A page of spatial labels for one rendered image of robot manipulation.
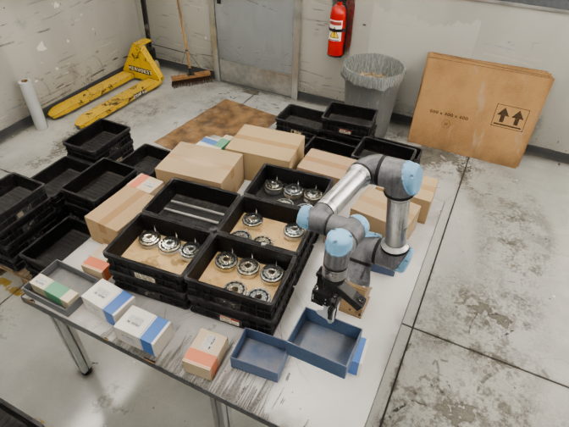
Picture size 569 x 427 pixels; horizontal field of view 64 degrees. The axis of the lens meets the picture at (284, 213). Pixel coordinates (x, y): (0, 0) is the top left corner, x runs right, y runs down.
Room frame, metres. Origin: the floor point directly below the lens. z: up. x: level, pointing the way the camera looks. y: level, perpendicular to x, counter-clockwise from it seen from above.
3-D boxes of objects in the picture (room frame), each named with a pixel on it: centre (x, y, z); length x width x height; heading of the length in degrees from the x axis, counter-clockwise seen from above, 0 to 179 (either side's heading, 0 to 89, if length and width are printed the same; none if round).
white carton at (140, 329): (1.11, 0.57, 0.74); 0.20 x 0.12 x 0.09; 66
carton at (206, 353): (1.02, 0.30, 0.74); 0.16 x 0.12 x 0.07; 160
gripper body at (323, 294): (0.93, -0.14, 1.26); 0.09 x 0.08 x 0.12; 63
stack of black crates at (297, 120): (3.44, -0.14, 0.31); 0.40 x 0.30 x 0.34; 65
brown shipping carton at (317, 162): (2.20, -0.25, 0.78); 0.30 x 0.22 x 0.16; 66
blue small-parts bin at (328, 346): (0.84, -0.14, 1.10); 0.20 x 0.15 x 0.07; 65
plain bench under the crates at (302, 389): (1.69, 0.13, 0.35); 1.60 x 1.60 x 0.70; 65
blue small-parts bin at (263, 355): (1.02, 0.08, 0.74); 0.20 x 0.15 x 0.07; 71
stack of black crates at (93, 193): (2.36, 1.20, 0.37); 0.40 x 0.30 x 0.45; 155
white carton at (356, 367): (1.04, -0.24, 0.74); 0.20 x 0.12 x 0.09; 70
